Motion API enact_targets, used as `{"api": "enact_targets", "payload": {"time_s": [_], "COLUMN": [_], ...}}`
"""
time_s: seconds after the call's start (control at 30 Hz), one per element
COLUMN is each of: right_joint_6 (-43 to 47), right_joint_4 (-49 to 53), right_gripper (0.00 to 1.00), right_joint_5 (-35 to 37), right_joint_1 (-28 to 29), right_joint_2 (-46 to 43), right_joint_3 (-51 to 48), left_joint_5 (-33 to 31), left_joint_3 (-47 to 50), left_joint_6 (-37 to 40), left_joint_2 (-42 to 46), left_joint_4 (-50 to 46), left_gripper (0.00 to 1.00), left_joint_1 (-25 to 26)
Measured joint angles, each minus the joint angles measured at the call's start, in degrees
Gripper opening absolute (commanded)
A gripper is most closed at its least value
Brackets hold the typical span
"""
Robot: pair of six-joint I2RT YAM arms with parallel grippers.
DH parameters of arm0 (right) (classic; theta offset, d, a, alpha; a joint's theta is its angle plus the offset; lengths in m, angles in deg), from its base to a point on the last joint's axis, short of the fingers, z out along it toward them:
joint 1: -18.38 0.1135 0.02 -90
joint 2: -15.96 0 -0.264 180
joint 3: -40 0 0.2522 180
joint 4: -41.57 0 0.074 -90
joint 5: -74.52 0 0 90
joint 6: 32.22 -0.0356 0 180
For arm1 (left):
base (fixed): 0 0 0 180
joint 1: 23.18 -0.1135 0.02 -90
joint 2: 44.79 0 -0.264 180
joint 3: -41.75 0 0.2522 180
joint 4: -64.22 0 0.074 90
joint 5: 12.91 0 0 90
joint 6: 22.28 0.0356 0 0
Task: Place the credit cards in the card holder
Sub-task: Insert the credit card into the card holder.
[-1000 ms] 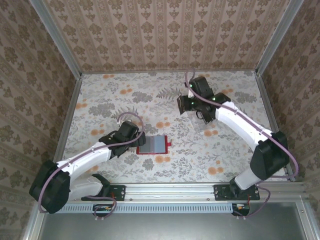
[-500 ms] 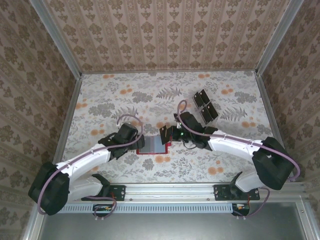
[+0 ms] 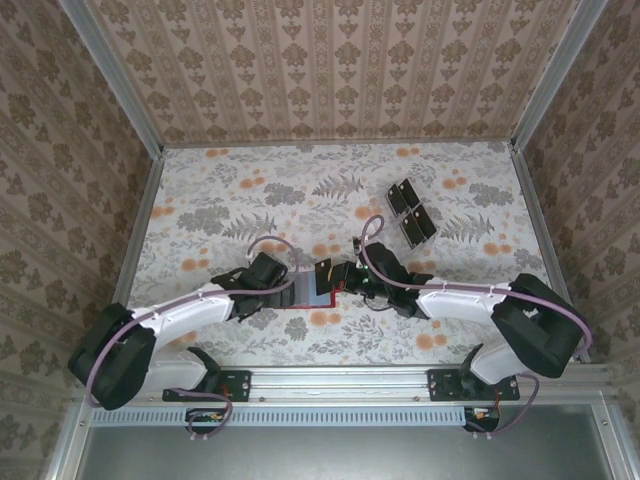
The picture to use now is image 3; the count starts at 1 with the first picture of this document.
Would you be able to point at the black credit card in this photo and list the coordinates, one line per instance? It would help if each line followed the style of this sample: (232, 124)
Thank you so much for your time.
(410, 194)
(397, 201)
(425, 222)
(415, 234)
(321, 280)

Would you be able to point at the red card holder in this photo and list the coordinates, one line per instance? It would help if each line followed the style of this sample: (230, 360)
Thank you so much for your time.
(322, 299)

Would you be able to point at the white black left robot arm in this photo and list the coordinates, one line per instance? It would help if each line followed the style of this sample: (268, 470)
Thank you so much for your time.
(195, 312)

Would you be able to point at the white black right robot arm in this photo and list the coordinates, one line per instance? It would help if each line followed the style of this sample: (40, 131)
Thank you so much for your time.
(460, 305)

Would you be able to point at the small circuit board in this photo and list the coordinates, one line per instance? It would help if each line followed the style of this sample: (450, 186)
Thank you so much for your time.
(482, 415)
(210, 416)

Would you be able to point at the grey metal panel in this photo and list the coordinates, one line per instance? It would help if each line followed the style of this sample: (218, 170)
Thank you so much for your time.
(350, 455)

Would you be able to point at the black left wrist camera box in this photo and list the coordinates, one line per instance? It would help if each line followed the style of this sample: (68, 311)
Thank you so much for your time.
(267, 267)

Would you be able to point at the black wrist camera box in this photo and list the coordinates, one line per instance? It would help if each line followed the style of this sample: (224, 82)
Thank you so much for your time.
(382, 260)
(267, 267)

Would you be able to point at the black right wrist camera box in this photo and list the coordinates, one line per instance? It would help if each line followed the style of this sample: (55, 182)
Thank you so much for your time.
(382, 260)

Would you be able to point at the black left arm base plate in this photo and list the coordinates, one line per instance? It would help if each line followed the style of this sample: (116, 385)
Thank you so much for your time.
(239, 385)

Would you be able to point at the aluminium mounting rail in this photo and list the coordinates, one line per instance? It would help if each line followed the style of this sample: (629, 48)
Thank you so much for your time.
(340, 382)

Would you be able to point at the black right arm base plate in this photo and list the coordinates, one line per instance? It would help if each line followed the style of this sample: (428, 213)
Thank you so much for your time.
(440, 387)

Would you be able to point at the aluminium table edge rail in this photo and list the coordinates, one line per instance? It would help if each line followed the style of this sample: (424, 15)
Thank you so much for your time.
(144, 210)
(545, 240)

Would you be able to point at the aluminium frame post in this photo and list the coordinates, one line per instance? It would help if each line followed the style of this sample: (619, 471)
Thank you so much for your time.
(120, 75)
(555, 75)

